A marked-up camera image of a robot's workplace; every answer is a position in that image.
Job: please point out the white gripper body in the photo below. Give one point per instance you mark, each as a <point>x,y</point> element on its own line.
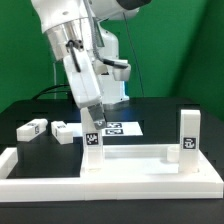
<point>84,84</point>

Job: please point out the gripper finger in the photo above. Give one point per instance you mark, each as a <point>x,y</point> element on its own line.
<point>97,114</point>

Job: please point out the white desk top tray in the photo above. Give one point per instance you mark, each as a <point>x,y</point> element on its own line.
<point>153,164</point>

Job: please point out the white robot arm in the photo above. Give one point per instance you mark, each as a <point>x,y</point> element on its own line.
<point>89,53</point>

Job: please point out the marker tag sheet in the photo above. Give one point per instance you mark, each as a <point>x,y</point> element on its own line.
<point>112,129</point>

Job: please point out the white U-shaped frame fence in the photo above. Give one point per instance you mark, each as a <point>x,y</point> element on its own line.
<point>78,188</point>

